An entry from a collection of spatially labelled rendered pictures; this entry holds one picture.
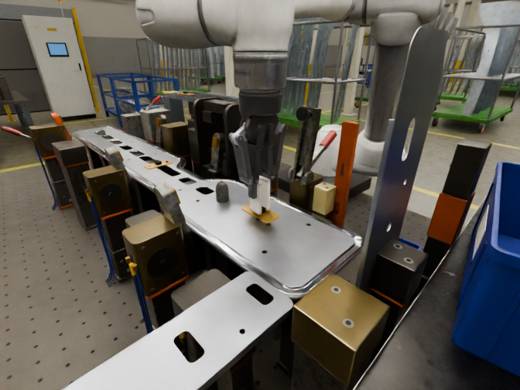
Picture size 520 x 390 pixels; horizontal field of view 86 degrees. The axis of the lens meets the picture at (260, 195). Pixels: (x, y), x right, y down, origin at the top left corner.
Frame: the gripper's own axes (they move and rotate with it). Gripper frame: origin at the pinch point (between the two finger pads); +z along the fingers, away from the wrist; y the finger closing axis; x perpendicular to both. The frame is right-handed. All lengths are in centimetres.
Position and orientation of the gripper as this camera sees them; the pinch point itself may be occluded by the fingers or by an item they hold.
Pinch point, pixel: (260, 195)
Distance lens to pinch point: 57.4
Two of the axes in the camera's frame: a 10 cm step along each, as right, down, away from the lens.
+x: 6.9, 3.2, -6.4
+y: -7.2, 3.1, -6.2
